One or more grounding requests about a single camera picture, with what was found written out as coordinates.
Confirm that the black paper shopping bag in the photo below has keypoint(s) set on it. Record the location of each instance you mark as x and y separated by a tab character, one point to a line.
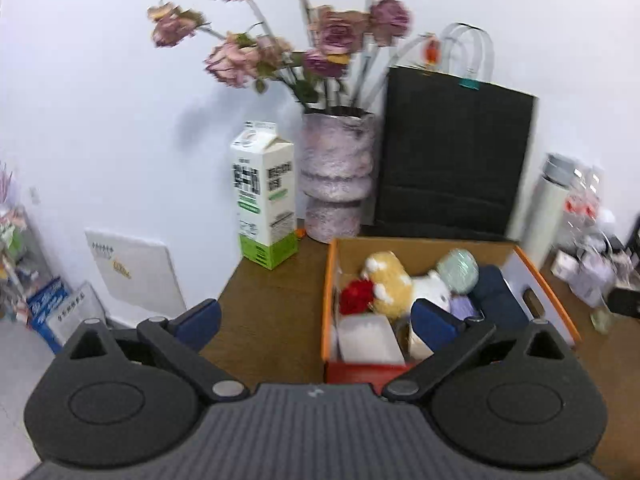
451	158

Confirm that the white thermos bottle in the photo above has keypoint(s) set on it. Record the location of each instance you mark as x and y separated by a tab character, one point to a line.
546	205

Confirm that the red fuzzy ball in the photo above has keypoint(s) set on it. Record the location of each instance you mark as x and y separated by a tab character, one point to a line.
356	297

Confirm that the pink marbled vase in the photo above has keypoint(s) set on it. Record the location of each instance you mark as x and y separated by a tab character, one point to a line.
335	162

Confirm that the white green milk carton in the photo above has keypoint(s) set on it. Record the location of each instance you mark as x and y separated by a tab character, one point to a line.
263	171

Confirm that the yellow white plush toy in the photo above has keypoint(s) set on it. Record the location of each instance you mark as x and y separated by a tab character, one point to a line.
395	291

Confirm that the pale green yarn ball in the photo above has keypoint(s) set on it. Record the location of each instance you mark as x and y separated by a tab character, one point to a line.
459	271

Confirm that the blue white boxes on floor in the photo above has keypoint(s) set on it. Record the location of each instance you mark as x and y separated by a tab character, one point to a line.
55	312

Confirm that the navy blue pouch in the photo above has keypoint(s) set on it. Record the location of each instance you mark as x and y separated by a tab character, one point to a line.
493	298

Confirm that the red orange cardboard box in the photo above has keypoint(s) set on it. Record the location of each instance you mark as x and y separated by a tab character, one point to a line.
370	349

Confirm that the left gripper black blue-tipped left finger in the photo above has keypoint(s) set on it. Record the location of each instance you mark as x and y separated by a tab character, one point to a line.
176	344

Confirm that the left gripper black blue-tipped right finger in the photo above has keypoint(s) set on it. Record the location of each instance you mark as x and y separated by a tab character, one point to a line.
454	343

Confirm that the green binder clip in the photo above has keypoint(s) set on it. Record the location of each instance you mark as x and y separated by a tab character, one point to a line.
469	83

